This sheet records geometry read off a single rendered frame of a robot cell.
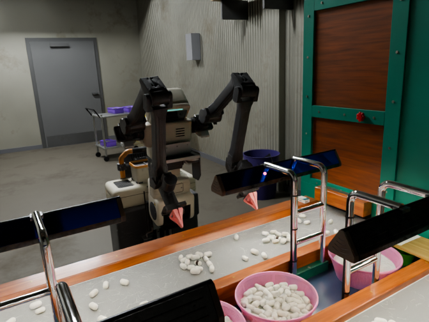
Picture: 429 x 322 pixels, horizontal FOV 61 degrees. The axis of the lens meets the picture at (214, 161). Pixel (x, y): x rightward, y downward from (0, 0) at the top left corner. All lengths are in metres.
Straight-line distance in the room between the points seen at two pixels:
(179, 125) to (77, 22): 6.60
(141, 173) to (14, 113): 6.15
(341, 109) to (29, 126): 7.11
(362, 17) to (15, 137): 7.33
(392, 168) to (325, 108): 0.44
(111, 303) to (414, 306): 0.97
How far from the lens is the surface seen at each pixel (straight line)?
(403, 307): 1.36
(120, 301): 1.35
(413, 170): 1.71
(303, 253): 1.52
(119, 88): 8.51
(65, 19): 8.38
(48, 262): 1.01
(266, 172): 1.42
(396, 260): 1.60
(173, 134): 1.97
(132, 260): 1.54
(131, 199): 2.25
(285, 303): 1.29
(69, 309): 0.68
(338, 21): 1.91
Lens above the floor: 1.49
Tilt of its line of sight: 15 degrees down
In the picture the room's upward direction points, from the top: 3 degrees counter-clockwise
